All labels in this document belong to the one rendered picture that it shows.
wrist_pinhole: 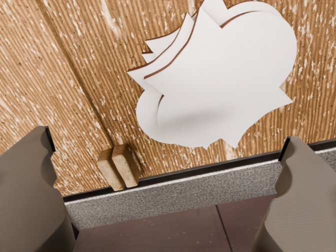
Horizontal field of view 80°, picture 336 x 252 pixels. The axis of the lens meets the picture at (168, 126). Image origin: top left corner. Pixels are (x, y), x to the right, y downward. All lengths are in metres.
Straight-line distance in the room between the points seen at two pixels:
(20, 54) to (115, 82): 0.10
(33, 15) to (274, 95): 0.24
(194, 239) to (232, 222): 0.44
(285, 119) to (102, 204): 0.33
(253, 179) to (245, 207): 1.70
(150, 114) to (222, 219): 1.98
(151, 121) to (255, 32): 0.13
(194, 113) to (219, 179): 0.19
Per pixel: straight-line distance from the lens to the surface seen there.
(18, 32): 0.27
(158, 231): 2.24
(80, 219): 0.46
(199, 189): 0.37
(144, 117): 0.22
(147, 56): 0.22
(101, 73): 0.24
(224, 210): 2.06
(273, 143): 0.31
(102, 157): 0.28
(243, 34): 0.19
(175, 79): 0.19
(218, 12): 0.20
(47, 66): 0.26
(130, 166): 0.28
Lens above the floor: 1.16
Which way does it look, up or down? 59 degrees down
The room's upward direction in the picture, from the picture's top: 179 degrees clockwise
